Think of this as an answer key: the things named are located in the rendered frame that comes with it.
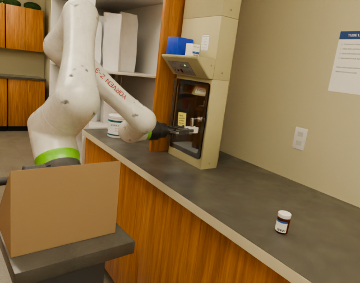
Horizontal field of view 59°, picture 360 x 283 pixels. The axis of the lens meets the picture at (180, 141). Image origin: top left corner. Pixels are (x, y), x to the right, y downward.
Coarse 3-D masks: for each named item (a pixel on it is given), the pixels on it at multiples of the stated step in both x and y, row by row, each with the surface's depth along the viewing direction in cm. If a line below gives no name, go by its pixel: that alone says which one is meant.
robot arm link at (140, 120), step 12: (96, 72) 122; (108, 84) 124; (108, 96) 125; (120, 96) 126; (120, 108) 127; (132, 108) 127; (144, 108) 130; (132, 120) 128; (144, 120) 128; (132, 132) 134; (144, 132) 131
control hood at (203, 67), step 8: (168, 56) 168; (176, 56) 162; (184, 56) 156; (192, 56) 151; (168, 64) 175; (192, 64) 156; (200, 64) 151; (208, 64) 153; (200, 72) 157; (208, 72) 154
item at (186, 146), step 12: (180, 84) 178; (192, 84) 168; (204, 84) 160; (180, 96) 178; (192, 96) 169; (204, 96) 161; (180, 108) 178; (192, 108) 169; (204, 108) 161; (204, 120) 161; (180, 144) 180; (192, 144) 170; (192, 156) 171
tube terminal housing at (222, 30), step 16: (224, 16) 151; (192, 32) 169; (208, 32) 158; (224, 32) 154; (208, 48) 159; (224, 48) 156; (224, 64) 159; (208, 80) 160; (224, 80) 162; (224, 96) 164; (208, 112) 161; (224, 112) 170; (208, 128) 163; (208, 144) 166; (192, 160) 173; (208, 160) 169
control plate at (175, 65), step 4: (172, 64) 172; (176, 64) 168; (180, 64) 165; (184, 64) 161; (188, 64) 158; (172, 68) 175; (176, 68) 172; (180, 68) 168; (184, 68) 165; (188, 68) 162; (176, 72) 176; (180, 72) 173; (184, 72) 169; (188, 72) 165; (192, 72) 162
